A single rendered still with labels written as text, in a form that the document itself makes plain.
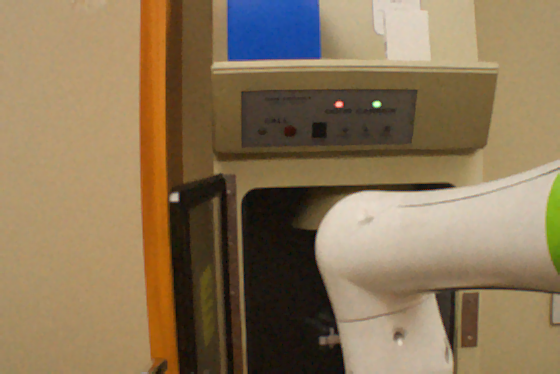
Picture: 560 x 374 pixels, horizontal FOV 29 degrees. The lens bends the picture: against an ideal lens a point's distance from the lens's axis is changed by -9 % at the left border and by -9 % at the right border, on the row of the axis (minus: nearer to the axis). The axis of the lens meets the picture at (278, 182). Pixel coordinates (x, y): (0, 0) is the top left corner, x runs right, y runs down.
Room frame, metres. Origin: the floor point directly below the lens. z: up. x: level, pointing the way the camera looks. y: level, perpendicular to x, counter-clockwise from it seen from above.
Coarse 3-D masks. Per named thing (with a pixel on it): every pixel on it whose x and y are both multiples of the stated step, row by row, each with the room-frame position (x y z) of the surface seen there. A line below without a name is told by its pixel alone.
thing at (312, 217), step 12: (312, 192) 1.43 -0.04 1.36; (324, 192) 1.41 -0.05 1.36; (336, 192) 1.40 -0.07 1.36; (348, 192) 1.39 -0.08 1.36; (300, 204) 1.45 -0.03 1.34; (312, 204) 1.42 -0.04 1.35; (324, 204) 1.40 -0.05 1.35; (300, 216) 1.43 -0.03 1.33; (312, 216) 1.41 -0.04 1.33; (324, 216) 1.39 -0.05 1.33; (300, 228) 1.42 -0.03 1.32; (312, 228) 1.40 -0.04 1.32
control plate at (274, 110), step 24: (264, 96) 1.27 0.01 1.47; (288, 96) 1.27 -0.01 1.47; (312, 96) 1.27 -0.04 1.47; (336, 96) 1.27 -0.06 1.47; (360, 96) 1.27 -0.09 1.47; (384, 96) 1.27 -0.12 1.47; (408, 96) 1.27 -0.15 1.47; (264, 120) 1.29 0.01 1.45; (288, 120) 1.29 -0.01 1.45; (312, 120) 1.30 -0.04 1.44; (336, 120) 1.30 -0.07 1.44; (360, 120) 1.30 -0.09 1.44; (384, 120) 1.30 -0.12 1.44; (408, 120) 1.30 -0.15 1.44; (264, 144) 1.32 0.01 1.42; (288, 144) 1.32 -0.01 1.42; (312, 144) 1.32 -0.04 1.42; (336, 144) 1.32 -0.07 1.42; (360, 144) 1.33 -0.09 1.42; (384, 144) 1.33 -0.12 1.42
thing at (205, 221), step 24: (192, 216) 1.11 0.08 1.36; (216, 216) 1.27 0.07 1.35; (192, 240) 1.10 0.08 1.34; (216, 240) 1.26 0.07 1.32; (192, 264) 1.10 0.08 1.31; (216, 264) 1.25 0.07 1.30; (216, 288) 1.24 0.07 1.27; (216, 312) 1.24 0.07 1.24; (216, 336) 1.23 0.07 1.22; (192, 360) 1.06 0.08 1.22; (216, 360) 1.22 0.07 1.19
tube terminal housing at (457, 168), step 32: (224, 0) 1.35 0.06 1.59; (320, 0) 1.36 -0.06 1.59; (352, 0) 1.36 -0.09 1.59; (448, 0) 1.36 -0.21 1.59; (224, 32) 1.35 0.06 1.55; (352, 32) 1.36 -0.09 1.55; (448, 32) 1.36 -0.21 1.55; (224, 160) 1.35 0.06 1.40; (256, 160) 1.35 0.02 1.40; (288, 160) 1.36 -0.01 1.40; (320, 160) 1.36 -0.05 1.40; (352, 160) 1.36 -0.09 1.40; (384, 160) 1.36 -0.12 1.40; (416, 160) 1.36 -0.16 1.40; (448, 160) 1.36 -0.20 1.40; (480, 160) 1.37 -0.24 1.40; (480, 320) 1.37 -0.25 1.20
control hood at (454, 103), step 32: (224, 64) 1.24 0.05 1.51; (256, 64) 1.24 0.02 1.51; (288, 64) 1.24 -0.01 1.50; (320, 64) 1.24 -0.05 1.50; (352, 64) 1.24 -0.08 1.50; (384, 64) 1.24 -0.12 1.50; (416, 64) 1.25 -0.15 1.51; (448, 64) 1.25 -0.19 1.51; (480, 64) 1.25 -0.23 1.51; (224, 96) 1.26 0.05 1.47; (416, 96) 1.28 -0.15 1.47; (448, 96) 1.28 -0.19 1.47; (480, 96) 1.28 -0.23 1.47; (224, 128) 1.30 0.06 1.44; (416, 128) 1.31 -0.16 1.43; (448, 128) 1.31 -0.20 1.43; (480, 128) 1.32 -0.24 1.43
